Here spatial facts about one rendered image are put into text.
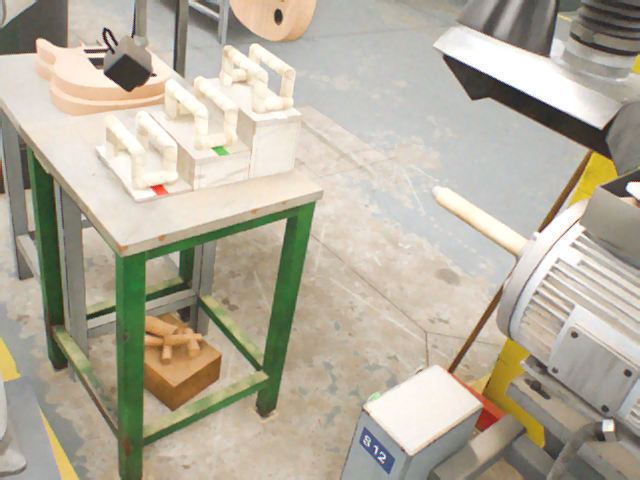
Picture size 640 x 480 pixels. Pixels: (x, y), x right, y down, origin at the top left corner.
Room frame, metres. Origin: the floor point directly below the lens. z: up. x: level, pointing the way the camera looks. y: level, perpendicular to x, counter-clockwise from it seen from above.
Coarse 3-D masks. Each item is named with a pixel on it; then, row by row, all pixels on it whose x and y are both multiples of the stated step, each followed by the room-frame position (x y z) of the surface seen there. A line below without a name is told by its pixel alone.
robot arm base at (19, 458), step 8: (8, 400) 0.78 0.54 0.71; (8, 408) 0.77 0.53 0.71; (8, 416) 0.75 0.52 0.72; (8, 424) 0.71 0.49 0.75; (8, 432) 0.70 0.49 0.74; (0, 440) 0.67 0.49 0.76; (8, 440) 0.69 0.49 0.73; (16, 440) 0.70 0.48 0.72; (0, 448) 0.66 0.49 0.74; (8, 448) 0.68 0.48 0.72; (16, 448) 0.68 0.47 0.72; (0, 456) 0.66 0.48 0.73; (8, 456) 0.66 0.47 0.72; (16, 456) 0.67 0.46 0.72; (24, 456) 0.67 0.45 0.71; (0, 464) 0.65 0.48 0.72; (8, 464) 0.65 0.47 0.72; (16, 464) 0.65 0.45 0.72; (24, 464) 0.66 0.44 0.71; (0, 472) 0.64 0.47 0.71; (8, 472) 0.64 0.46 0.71; (16, 472) 0.65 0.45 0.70
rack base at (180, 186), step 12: (120, 156) 1.41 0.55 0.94; (156, 156) 1.45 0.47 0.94; (120, 168) 1.35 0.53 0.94; (156, 168) 1.39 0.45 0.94; (120, 180) 1.30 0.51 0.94; (180, 180) 1.35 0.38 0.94; (132, 192) 1.26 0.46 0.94; (144, 192) 1.27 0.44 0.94; (168, 192) 1.29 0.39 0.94; (180, 192) 1.31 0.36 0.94
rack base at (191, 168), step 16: (160, 112) 1.54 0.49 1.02; (208, 112) 1.61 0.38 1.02; (176, 128) 1.47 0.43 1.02; (192, 128) 1.49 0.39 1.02; (208, 128) 1.51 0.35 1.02; (192, 144) 1.40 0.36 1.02; (240, 144) 1.46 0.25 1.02; (192, 160) 1.34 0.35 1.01; (208, 160) 1.36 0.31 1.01; (224, 160) 1.39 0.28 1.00; (240, 160) 1.42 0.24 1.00; (192, 176) 1.34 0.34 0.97; (208, 176) 1.36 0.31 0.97; (224, 176) 1.39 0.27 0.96; (240, 176) 1.42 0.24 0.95
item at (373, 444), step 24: (408, 384) 0.65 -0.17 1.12; (432, 384) 0.66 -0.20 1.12; (456, 384) 0.67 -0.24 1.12; (384, 408) 0.60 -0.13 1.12; (408, 408) 0.61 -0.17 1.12; (432, 408) 0.62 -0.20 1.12; (456, 408) 0.62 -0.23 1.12; (480, 408) 0.64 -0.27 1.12; (360, 432) 0.59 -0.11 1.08; (384, 432) 0.56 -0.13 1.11; (408, 432) 0.57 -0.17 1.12; (432, 432) 0.57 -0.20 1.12; (456, 432) 0.60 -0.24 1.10; (360, 456) 0.58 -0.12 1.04; (384, 456) 0.55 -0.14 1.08; (408, 456) 0.53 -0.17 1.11; (432, 456) 0.57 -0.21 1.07
